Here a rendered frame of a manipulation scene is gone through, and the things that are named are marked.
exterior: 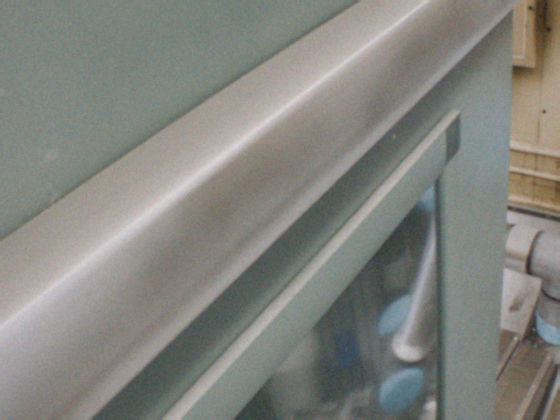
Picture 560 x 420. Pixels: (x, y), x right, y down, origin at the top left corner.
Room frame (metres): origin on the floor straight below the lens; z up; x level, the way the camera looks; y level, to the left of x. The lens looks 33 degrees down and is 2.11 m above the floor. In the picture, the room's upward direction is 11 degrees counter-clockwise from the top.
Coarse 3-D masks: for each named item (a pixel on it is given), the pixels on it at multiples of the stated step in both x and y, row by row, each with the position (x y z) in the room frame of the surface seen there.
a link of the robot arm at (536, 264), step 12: (540, 240) 0.76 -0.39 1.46; (552, 240) 0.76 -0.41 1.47; (540, 252) 0.75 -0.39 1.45; (552, 252) 0.74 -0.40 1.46; (528, 264) 0.75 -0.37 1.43; (540, 264) 0.74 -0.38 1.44; (552, 264) 0.73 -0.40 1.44; (540, 276) 0.74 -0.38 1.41; (552, 276) 0.72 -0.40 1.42; (552, 288) 0.72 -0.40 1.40
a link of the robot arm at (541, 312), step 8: (544, 296) 0.73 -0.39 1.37; (544, 304) 0.73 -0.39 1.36; (552, 304) 0.72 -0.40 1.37; (544, 312) 0.73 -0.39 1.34; (552, 312) 0.72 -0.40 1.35; (544, 320) 0.73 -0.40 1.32; (552, 320) 0.72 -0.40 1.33; (544, 328) 0.73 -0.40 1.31; (552, 328) 0.71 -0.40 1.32; (544, 336) 0.73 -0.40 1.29; (552, 336) 0.71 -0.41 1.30
